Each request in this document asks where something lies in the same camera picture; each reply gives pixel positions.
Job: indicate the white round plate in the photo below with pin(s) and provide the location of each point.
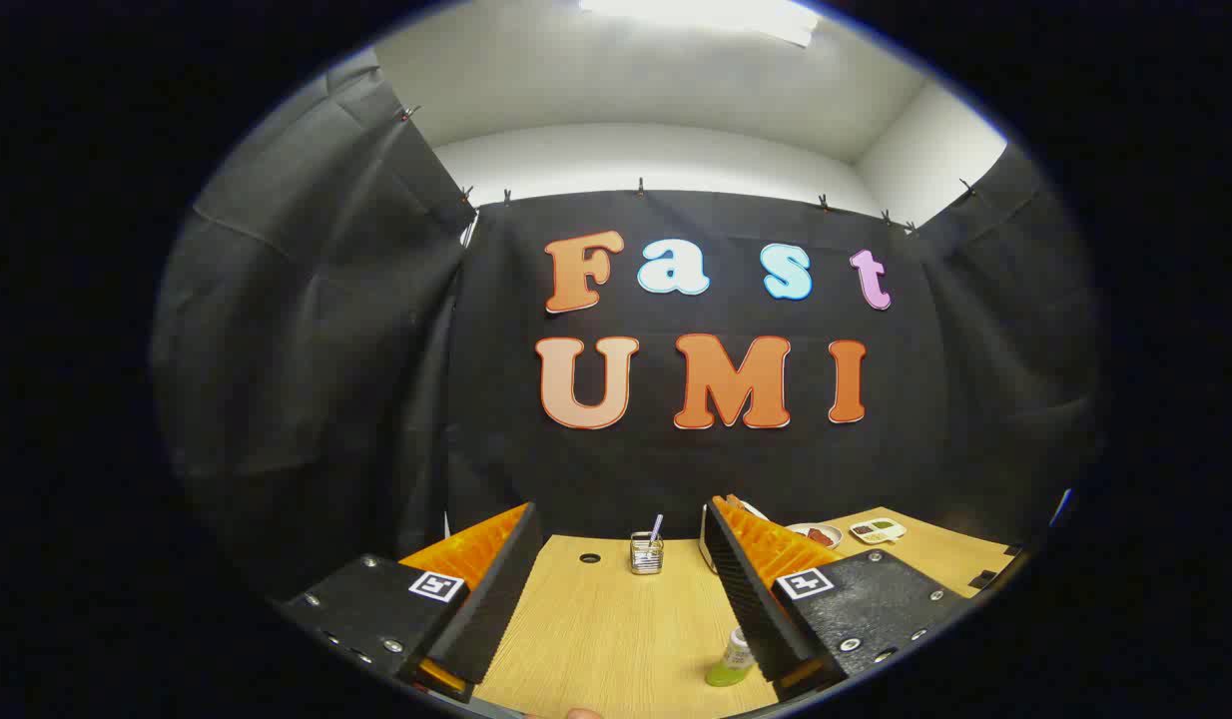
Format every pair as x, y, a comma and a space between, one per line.
798, 530

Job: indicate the white divided condiment dish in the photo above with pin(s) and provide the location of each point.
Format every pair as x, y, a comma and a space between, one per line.
879, 531

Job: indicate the wooden table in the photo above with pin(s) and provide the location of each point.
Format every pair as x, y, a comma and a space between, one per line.
616, 629

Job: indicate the clear juice bottle white label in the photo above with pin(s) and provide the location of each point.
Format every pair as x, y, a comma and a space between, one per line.
728, 667

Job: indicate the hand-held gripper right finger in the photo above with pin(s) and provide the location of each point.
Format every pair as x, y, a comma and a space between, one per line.
751, 599

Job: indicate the red meat piece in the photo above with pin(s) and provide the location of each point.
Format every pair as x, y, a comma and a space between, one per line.
821, 537

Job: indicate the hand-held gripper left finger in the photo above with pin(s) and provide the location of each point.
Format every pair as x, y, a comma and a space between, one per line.
488, 609

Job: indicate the white toaster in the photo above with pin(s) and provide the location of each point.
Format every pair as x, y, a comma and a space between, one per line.
707, 539

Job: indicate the ceiling light panel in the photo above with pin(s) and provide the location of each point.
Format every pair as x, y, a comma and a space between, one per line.
706, 15

